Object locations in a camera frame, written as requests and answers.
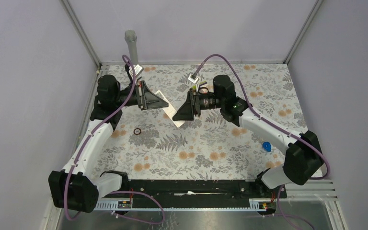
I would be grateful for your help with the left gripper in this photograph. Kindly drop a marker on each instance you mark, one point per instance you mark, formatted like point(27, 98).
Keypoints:
point(149, 100)

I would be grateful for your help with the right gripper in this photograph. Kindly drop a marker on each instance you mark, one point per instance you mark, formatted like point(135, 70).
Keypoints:
point(191, 107)

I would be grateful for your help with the white remote control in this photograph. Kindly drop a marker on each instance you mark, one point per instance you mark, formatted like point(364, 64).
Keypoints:
point(170, 111)

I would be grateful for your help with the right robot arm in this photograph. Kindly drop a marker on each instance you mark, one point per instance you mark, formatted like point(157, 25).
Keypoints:
point(302, 151)

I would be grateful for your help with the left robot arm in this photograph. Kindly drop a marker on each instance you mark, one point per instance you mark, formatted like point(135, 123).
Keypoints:
point(73, 187)

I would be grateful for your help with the floral patterned mat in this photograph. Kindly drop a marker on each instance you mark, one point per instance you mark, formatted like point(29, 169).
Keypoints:
point(147, 145)

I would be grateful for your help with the grey microphone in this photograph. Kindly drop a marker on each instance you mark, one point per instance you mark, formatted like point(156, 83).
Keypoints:
point(131, 40)

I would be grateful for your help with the blue plastic piece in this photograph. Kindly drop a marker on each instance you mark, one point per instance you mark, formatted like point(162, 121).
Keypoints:
point(267, 146)

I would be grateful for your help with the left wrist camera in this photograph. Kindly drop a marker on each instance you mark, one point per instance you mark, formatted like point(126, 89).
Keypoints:
point(138, 69)

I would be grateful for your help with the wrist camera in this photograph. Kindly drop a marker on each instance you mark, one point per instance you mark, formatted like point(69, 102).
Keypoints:
point(138, 69)
point(195, 80)

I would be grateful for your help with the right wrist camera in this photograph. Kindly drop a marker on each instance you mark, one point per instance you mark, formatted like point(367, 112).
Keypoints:
point(195, 80)

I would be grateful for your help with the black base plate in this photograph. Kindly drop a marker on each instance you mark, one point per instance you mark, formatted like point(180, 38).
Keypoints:
point(163, 190)

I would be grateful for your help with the white slotted cable duct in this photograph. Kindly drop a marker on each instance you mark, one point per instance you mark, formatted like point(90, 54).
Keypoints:
point(181, 204)

